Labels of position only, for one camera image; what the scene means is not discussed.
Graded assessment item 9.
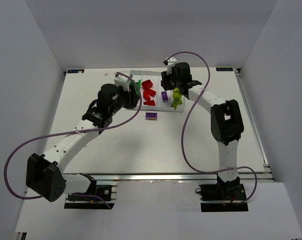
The green 2x4 brick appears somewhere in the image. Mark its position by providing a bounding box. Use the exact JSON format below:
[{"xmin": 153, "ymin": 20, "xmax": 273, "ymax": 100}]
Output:
[{"xmin": 130, "ymin": 79, "xmax": 141, "ymax": 88}]

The red 2x4 brick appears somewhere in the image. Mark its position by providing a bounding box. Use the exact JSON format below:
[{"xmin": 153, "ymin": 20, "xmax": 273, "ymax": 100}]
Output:
[{"xmin": 143, "ymin": 88, "xmax": 156, "ymax": 99}]

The red stepped brick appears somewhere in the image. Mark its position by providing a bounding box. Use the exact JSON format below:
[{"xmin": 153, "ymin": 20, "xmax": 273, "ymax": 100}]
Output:
[{"xmin": 143, "ymin": 99, "xmax": 156, "ymax": 106}]

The purple 2x3 brick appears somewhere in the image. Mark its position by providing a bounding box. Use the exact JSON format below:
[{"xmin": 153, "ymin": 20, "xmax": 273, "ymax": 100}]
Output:
[{"xmin": 145, "ymin": 112, "xmax": 158, "ymax": 120}]

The lime 2x4 brick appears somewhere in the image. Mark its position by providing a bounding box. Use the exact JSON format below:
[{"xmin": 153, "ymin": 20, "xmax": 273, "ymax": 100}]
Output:
[{"xmin": 172, "ymin": 88, "xmax": 181, "ymax": 95}]

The purple curved brick with print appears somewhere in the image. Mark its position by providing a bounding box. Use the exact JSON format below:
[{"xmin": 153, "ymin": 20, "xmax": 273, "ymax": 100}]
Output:
[{"xmin": 161, "ymin": 91, "xmax": 169, "ymax": 103}]

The red flower brick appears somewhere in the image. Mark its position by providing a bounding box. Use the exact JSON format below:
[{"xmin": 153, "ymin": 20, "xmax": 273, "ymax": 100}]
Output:
[{"xmin": 141, "ymin": 79, "xmax": 153, "ymax": 90}]

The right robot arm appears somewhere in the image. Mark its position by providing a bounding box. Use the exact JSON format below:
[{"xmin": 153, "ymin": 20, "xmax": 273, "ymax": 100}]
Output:
[{"xmin": 161, "ymin": 57, "xmax": 244, "ymax": 192}]

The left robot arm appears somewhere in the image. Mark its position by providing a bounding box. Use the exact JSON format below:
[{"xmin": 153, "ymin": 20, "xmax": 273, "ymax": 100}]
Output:
[{"xmin": 26, "ymin": 83, "xmax": 139, "ymax": 202}]

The white divided sorting tray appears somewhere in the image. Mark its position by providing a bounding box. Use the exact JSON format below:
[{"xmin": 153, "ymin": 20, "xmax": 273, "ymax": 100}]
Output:
[{"xmin": 130, "ymin": 70, "xmax": 185, "ymax": 112}]

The dark label sticker right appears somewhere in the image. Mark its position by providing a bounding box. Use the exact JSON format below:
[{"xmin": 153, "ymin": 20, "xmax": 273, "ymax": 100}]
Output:
[{"xmin": 216, "ymin": 67, "xmax": 233, "ymax": 72}]

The dark label sticker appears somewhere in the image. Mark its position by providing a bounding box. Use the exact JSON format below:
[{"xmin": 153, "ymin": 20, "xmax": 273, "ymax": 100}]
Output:
[
  {"xmin": 216, "ymin": 67, "xmax": 233, "ymax": 72},
  {"xmin": 67, "ymin": 69, "xmax": 84, "ymax": 74}
]

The dark label sticker left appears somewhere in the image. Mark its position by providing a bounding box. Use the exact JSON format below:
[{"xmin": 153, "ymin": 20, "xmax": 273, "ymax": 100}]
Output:
[{"xmin": 67, "ymin": 69, "xmax": 84, "ymax": 74}]

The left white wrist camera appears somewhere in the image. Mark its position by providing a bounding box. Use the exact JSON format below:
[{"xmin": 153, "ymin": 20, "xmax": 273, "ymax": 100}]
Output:
[{"xmin": 114, "ymin": 70, "xmax": 133, "ymax": 92}]

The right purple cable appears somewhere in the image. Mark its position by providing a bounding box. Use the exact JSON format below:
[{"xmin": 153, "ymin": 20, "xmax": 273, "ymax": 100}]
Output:
[{"xmin": 163, "ymin": 51, "xmax": 257, "ymax": 206}]

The purple cable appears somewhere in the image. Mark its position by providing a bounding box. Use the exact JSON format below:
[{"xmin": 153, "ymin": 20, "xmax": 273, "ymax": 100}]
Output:
[
  {"xmin": 163, "ymin": 51, "xmax": 257, "ymax": 206},
  {"xmin": 3, "ymin": 71, "xmax": 142, "ymax": 210}
]

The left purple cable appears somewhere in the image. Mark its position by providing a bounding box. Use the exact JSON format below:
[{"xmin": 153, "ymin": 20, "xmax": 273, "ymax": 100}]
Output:
[{"xmin": 3, "ymin": 71, "xmax": 142, "ymax": 210}]

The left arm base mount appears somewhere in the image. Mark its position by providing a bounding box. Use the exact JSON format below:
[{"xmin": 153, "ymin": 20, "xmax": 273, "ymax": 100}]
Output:
[{"xmin": 64, "ymin": 173, "xmax": 117, "ymax": 210}]

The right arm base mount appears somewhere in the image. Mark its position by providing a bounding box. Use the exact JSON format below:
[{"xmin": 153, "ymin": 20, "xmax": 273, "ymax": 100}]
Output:
[{"xmin": 195, "ymin": 183, "xmax": 248, "ymax": 213}]

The aluminium table frame rail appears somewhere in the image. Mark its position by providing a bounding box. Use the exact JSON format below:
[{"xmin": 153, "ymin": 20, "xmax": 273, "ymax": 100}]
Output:
[{"xmin": 35, "ymin": 68, "xmax": 276, "ymax": 182}]

